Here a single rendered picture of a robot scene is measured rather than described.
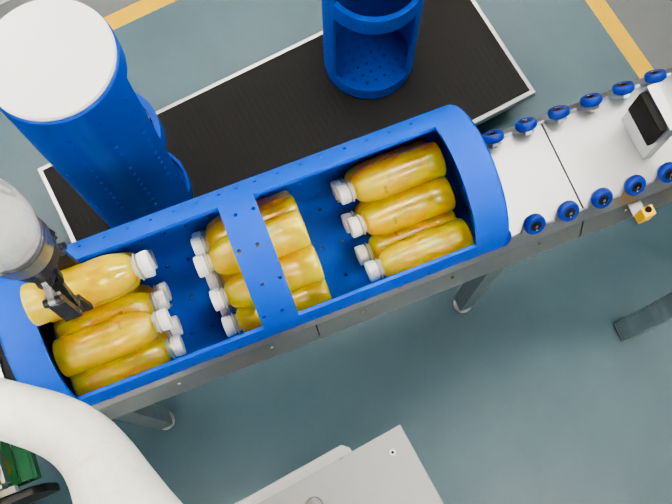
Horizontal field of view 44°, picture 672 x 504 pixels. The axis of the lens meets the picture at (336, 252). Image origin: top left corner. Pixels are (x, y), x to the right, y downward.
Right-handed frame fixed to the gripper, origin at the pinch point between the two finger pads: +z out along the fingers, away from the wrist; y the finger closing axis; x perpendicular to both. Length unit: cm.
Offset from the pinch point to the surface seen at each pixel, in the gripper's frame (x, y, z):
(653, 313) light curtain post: -124, -33, 100
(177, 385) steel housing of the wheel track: -4.0, -13.4, 43.8
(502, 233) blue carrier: -70, -14, 16
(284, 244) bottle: -33.5, -2.5, 12.9
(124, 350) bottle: -1.1, -8.8, 17.9
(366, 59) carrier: -83, 75, 114
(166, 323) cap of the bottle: -9.4, -6.9, 18.1
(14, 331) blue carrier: 12.6, -1.7, 7.5
